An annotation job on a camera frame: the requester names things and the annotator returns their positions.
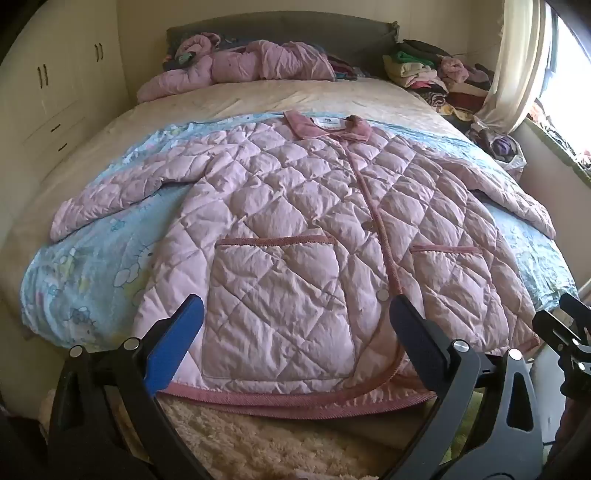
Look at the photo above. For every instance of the pile of pink jackets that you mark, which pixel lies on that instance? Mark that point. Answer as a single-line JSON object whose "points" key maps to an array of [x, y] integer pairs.
{"points": [[258, 62]]}

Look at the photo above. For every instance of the grey padded headboard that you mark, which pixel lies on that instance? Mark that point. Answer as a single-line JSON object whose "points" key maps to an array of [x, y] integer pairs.
{"points": [[277, 30]]}

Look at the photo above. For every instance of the pink quilted jacket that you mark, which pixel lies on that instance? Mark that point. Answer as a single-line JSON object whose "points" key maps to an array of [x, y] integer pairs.
{"points": [[295, 207]]}

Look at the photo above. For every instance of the bed with beige sheet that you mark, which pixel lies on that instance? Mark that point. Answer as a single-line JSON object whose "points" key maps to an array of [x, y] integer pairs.
{"points": [[231, 99]]}

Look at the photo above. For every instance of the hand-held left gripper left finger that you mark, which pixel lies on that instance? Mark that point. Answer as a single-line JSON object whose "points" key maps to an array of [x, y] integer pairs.
{"points": [[178, 339]]}

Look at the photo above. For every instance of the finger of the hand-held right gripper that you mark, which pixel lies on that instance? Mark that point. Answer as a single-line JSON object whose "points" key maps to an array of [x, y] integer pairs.
{"points": [[577, 311], [570, 355]]}

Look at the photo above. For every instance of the window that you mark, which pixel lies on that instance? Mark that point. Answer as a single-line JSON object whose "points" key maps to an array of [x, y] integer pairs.
{"points": [[570, 69]]}

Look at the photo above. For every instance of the stack of folded clothes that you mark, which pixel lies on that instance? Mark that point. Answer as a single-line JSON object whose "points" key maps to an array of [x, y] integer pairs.
{"points": [[429, 74]]}

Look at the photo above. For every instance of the cream wardrobe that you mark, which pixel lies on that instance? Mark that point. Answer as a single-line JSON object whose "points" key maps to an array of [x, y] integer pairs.
{"points": [[60, 74]]}

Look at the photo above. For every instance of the plastic bag of clothes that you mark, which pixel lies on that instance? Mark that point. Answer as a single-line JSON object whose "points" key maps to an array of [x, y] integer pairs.
{"points": [[503, 147]]}

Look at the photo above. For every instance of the blue cartoon printed blanket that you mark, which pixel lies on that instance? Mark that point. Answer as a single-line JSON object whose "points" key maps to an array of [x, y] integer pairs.
{"points": [[92, 286]]}

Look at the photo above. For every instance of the beige fluffy rug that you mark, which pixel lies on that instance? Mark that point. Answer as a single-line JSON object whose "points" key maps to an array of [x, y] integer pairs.
{"points": [[277, 443]]}

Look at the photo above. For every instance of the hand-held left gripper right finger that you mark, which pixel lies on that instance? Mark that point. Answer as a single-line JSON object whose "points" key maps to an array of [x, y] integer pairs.
{"points": [[413, 339]]}

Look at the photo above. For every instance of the cream curtain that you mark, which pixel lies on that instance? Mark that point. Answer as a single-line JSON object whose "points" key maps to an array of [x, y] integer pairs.
{"points": [[517, 60]]}

